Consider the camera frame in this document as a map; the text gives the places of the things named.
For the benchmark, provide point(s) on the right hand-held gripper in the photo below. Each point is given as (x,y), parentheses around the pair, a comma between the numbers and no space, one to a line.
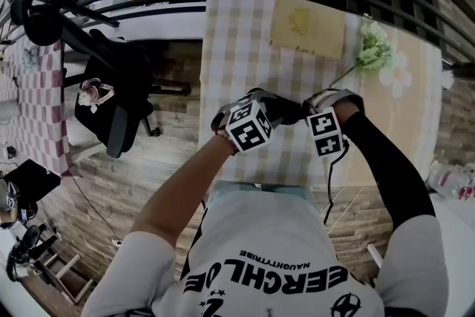
(326,133)

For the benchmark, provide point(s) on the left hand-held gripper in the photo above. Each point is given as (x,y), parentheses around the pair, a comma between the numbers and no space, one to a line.
(248,127)

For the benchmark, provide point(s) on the black glasses case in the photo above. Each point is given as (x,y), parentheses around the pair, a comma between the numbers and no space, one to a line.
(285,110)

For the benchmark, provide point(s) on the person's left forearm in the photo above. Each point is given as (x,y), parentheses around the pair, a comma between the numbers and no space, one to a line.
(178,196)

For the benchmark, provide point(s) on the person's right forearm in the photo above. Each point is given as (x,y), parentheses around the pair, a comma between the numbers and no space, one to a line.
(386,167)

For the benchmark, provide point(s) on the beige checked tablecloth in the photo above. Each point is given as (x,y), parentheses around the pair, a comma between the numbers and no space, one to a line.
(237,59)

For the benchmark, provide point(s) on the white green artificial flower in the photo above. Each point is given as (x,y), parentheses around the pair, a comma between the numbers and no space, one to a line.
(373,48)

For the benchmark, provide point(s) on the brown cardboard book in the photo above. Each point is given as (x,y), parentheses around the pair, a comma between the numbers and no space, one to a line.
(308,26)

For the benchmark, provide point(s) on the white printed t-shirt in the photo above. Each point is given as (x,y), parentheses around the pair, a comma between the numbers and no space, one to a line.
(267,256)

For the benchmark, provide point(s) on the pack of plastic bottles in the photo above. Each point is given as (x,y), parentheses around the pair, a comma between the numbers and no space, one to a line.
(451,180)

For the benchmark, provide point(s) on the black office chair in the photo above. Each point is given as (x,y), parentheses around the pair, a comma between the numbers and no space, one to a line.
(118,63)

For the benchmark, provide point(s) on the pink small bag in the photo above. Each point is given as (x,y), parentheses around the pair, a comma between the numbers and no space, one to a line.
(92,94)

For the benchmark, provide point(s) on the pink checked tablecloth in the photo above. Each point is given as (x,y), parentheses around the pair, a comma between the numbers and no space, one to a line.
(37,104)

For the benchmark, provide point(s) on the black bag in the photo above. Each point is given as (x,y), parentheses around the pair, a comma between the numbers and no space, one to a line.
(26,182)

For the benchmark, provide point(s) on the wooden stool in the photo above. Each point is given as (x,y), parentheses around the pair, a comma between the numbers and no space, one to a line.
(65,274)

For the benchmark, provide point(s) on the black stand device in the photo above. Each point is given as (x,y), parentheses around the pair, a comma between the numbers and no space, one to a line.
(29,241)

